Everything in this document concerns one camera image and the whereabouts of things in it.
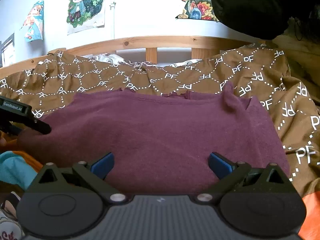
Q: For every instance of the colourful landscape wall poster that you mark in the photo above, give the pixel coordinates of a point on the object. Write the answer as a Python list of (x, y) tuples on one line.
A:
[(197, 7)]

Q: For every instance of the brown patterned blanket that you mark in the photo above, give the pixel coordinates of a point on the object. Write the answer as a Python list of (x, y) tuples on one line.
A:
[(295, 100)]

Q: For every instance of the white floral bed sheet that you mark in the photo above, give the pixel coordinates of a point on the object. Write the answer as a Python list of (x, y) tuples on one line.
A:
[(7, 225)]

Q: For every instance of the dark framed wall picture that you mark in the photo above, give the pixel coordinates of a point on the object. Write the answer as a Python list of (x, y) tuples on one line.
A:
[(7, 51)]

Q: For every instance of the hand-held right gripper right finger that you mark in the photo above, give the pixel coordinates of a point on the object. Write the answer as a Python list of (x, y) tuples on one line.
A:
[(220, 165)]

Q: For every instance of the maroon long-sleeve sweater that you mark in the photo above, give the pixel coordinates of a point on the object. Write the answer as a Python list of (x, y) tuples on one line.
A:
[(155, 135)]

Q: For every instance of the blue and orange wall poster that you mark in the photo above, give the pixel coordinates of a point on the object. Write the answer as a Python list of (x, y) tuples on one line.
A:
[(35, 22)]

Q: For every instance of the white wall hook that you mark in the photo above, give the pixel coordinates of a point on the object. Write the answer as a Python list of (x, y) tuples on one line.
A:
[(113, 5)]

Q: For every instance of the black puffy jacket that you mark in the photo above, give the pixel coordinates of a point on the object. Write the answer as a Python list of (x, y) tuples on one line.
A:
[(250, 5)]

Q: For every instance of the cartoon character wall poster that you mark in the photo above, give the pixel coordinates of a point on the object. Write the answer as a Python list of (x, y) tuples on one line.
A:
[(85, 5)]

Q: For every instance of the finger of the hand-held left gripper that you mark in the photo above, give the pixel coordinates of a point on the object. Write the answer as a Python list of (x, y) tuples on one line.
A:
[(40, 127)]

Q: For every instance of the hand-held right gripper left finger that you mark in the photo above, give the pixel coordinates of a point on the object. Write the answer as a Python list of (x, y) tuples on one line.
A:
[(102, 165)]

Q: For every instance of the wooden bed frame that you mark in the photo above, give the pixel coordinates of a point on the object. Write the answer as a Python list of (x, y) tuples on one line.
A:
[(140, 43)]

